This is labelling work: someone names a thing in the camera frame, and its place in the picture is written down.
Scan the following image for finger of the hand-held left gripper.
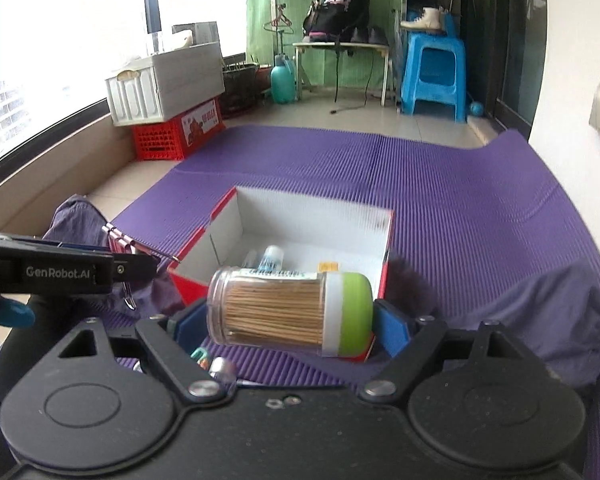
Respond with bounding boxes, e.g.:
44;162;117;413
112;254;158;285

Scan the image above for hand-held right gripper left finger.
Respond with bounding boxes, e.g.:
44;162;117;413
55;300;226;403

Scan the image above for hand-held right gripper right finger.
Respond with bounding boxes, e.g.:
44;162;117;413
358;299;527;402

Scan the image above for pink binder clip bunch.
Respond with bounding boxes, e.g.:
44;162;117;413
101;223;182;312

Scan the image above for clear bottle with silver cap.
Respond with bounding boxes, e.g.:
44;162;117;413
209;356;238;384

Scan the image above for toothpick jar with green lid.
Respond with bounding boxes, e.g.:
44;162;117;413
207;266;374;358

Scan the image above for red cardboard shoe box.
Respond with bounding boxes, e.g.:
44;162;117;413
167;185;397;362

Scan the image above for person's left hand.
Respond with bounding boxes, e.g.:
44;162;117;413
0;296;36;396

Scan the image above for person's left black sock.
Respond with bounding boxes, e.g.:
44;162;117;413
27;292;88;333

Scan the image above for small white bottle teal label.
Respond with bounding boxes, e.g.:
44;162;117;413
260;246;285;272

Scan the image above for person's grey pants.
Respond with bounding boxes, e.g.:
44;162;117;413
42;195;600;391

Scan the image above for red plastic crate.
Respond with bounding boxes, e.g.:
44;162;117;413
132;100;226;162

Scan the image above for purple ribbed foam mat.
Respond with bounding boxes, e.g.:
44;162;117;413
100;124;600;480

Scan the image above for white plastic storage crate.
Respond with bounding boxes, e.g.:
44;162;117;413
105;41;226;127

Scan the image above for black plastic basket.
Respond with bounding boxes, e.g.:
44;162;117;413
222;62;260;113

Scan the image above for teal spray jug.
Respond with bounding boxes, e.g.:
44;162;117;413
270;52;298;105

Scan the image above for clear container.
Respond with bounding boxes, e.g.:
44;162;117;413
172;21;218;51

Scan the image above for large window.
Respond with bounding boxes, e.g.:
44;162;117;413
0;0;248;176

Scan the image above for blue plastic stool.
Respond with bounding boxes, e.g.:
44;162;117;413
400;31;468;123

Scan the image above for white folding table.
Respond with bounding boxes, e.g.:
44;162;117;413
293;41;392;107

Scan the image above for black shoes pair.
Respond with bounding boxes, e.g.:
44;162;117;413
350;25;388;46

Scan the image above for green curtain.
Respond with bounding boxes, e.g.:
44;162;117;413
245;0;406;92

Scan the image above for white boot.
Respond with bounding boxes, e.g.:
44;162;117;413
400;6;446;33

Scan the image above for black backpack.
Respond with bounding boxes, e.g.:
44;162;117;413
302;0;372;43

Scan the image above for black power cable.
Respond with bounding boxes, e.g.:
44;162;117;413
330;45;376;116

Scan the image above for dark sliding door frame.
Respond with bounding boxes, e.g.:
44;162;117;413
455;0;551;131

